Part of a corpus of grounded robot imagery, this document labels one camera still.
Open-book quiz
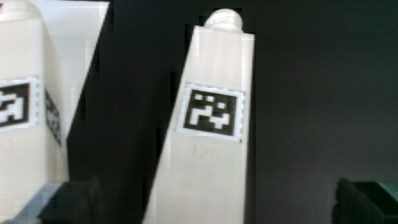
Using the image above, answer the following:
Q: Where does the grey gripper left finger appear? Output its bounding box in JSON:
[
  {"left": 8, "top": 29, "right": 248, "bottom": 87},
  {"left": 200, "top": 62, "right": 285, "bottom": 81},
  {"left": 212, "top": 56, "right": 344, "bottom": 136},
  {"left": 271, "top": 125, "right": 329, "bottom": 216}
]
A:
[{"left": 40, "top": 178, "right": 107, "bottom": 224}]

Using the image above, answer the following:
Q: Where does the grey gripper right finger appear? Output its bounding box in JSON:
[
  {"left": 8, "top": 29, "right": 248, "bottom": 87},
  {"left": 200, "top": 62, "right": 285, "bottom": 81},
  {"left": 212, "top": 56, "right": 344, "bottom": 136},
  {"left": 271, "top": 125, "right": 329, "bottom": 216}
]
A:
[{"left": 333, "top": 178, "right": 398, "bottom": 224}]

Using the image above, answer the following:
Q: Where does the white leg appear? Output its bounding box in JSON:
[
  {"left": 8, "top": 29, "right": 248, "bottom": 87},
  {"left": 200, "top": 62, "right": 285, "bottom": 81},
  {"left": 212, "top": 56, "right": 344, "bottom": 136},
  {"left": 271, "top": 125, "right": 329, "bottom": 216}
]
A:
[
  {"left": 143, "top": 9, "right": 255, "bottom": 224},
  {"left": 0, "top": 0, "right": 68, "bottom": 222}
]

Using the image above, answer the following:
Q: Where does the AprilTag marker sheet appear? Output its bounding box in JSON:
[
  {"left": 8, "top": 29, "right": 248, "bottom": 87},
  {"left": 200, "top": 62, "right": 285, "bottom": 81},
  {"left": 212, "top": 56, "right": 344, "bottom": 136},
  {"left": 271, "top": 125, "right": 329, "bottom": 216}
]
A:
[{"left": 29, "top": 0, "right": 111, "bottom": 137}]

